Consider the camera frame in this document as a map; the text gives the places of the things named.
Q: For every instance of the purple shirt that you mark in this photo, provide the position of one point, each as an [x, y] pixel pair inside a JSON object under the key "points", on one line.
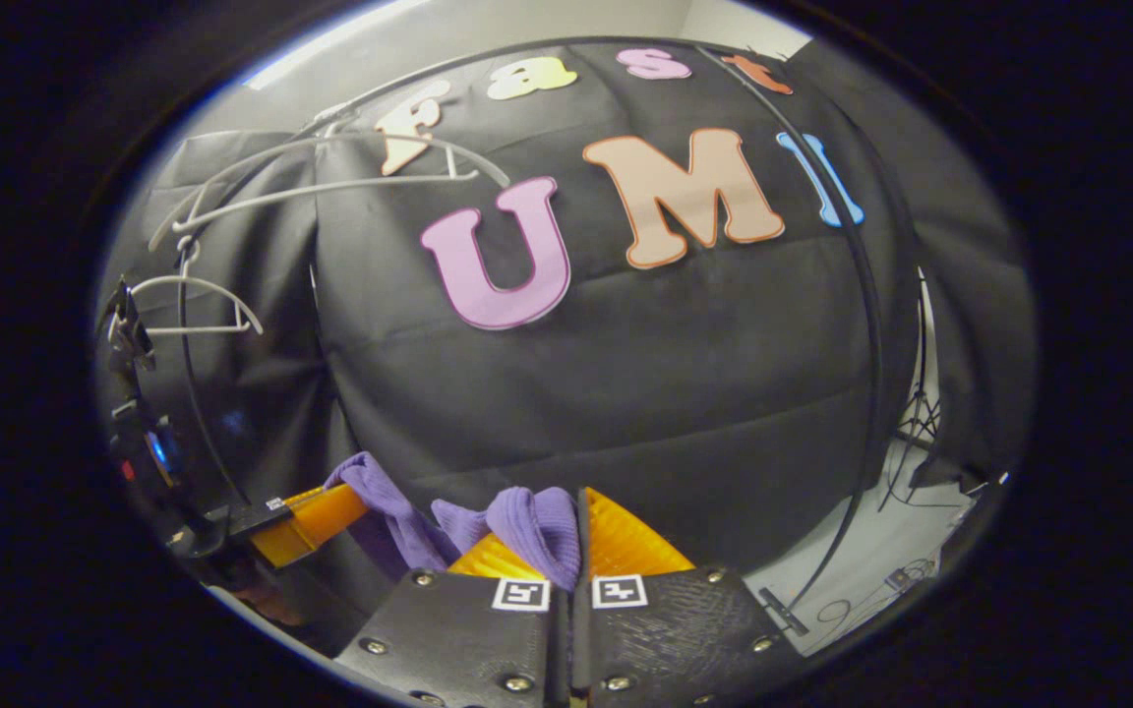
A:
{"points": [[527, 526]]}

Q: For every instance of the black tripod stand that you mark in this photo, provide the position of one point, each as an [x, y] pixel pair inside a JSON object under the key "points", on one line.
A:
{"points": [[920, 344]]}

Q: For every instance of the black backdrop cloth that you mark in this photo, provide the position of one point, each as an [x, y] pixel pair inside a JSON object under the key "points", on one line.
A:
{"points": [[626, 393]]}

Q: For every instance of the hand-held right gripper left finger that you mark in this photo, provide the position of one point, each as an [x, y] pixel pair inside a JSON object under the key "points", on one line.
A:
{"points": [[458, 639]]}

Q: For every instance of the black clothes rail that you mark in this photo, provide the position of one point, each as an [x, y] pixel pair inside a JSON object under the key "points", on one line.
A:
{"points": [[866, 324]]}

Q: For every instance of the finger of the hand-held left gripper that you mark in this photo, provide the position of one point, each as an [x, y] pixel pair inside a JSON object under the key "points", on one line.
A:
{"points": [[316, 521]]}

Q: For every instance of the clear tape wad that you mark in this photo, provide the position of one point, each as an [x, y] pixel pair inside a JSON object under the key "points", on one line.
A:
{"points": [[338, 113]]}

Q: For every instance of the white clothes hanger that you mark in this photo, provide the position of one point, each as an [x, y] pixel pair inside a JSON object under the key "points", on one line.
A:
{"points": [[380, 182], [198, 280]]}

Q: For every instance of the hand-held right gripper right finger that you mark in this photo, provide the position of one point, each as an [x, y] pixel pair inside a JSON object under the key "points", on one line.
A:
{"points": [[583, 541]]}

